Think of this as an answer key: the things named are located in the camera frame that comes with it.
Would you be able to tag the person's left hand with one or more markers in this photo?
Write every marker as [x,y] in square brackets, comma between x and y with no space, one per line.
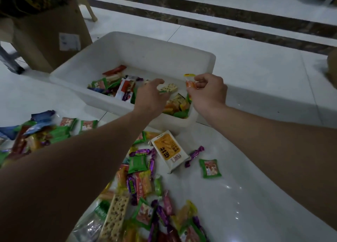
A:
[148,99]

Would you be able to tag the person's right hand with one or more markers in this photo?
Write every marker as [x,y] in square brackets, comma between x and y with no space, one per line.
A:
[210,94]

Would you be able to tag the person's right fingers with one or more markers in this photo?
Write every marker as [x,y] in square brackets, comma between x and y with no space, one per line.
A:
[202,81]

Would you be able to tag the person's left fingers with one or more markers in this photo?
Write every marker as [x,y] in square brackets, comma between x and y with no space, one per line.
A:
[155,83]

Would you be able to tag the orange jelly cup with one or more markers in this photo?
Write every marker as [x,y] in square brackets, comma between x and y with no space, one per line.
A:
[189,81]

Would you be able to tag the spotted cracker packet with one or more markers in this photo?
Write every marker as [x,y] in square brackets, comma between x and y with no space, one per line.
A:
[168,88]

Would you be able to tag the person's right forearm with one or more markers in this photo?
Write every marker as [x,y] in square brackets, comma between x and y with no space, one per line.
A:
[276,155]

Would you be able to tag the person's left forearm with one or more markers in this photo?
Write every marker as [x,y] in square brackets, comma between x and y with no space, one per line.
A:
[79,170]

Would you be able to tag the white plastic bin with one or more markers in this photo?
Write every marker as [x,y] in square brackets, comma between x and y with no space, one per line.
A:
[147,52]

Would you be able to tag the pile of assorted snacks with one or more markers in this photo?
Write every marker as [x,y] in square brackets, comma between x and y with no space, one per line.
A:
[115,85]

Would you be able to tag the orange and white snack box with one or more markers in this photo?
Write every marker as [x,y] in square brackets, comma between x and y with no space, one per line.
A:
[169,151]

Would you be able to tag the purple twisted candy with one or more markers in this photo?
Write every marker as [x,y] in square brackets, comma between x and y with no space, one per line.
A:
[194,155]

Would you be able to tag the green square snack packet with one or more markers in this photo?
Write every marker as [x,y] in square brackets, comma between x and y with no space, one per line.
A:
[88,126]
[68,122]
[209,168]

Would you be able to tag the white shipping label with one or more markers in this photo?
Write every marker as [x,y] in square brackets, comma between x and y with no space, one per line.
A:
[69,42]

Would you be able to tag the beige chair leg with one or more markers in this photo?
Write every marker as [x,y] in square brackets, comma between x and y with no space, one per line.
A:
[88,4]

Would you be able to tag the heap of mixed candy wrappers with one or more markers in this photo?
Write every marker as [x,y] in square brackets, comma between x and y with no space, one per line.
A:
[147,186]
[31,139]

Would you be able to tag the brown cardboard box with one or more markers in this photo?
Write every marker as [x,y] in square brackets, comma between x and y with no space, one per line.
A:
[44,25]
[333,68]

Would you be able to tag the long spotted nougat bar packet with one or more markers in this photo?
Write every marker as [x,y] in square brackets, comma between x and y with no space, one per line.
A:
[114,218]

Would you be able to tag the blue metal stool leg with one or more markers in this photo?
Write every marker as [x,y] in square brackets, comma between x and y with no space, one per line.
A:
[10,60]

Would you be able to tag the clear plastic bag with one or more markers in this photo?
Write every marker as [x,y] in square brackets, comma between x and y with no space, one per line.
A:
[88,227]

